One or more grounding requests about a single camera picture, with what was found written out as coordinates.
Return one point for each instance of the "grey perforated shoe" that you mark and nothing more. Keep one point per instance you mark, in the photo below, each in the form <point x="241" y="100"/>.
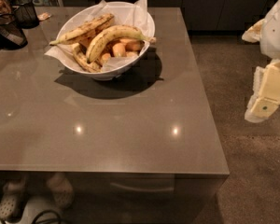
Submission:
<point x="10" y="205"/>
<point x="61" y="190"/>

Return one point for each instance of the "small orange wrapper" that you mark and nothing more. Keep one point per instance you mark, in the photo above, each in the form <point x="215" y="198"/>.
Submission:
<point x="44" y="16"/>

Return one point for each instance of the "white paper liner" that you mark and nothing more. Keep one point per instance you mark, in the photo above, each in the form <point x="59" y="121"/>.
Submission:
<point x="127" y="13"/>

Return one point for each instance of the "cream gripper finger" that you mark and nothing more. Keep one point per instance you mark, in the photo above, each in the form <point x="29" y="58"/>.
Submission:
<point x="266" y="97"/>

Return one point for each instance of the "left grey perforated shoe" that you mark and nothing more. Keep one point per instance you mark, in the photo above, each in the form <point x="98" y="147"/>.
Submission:
<point x="10" y="205"/>

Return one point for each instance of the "black mesh pen cup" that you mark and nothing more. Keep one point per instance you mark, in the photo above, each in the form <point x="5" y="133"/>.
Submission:
<point x="25" y="14"/>

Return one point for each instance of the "orange fruit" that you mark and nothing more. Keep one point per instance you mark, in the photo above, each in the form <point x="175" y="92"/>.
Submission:
<point x="132" y="44"/>
<point x="119" y="50"/>

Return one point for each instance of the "yellow front banana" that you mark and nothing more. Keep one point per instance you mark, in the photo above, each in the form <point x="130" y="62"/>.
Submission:
<point x="109" y="34"/>

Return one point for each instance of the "spotted banana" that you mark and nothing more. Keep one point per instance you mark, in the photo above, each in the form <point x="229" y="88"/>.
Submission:
<point x="80" y="58"/>
<point x="88" y="29"/>

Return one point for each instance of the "orange fruit left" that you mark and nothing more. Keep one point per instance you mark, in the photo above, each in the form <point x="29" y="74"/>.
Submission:
<point x="119" y="50"/>

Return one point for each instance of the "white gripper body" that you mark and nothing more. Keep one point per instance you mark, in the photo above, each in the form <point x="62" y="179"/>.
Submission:
<point x="276" y="32"/>

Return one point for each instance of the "black mesh tray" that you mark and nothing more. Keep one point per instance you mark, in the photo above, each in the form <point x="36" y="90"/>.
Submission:
<point x="11" y="35"/>

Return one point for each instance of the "right grey perforated shoe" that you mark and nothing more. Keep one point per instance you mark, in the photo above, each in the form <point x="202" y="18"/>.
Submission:
<point x="61" y="190"/>

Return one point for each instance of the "spotted lower banana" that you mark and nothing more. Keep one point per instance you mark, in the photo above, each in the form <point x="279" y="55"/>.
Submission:
<point x="80" y="58"/>

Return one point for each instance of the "white bowl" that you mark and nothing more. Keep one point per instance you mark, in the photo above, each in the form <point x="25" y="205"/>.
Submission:
<point x="109" y="69"/>

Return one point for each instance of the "orange fruit right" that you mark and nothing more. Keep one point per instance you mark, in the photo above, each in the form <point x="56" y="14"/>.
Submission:
<point x="132" y="44"/>

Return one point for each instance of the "spotted back banana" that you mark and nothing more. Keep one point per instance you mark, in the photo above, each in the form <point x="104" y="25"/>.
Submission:
<point x="88" y="29"/>

